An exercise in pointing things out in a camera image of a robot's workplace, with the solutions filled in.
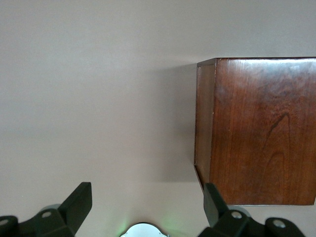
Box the dark brown wooden cabinet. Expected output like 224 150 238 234
194 57 316 207

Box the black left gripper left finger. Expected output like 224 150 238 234
0 182 93 237

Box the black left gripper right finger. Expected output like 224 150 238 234
197 182 306 237

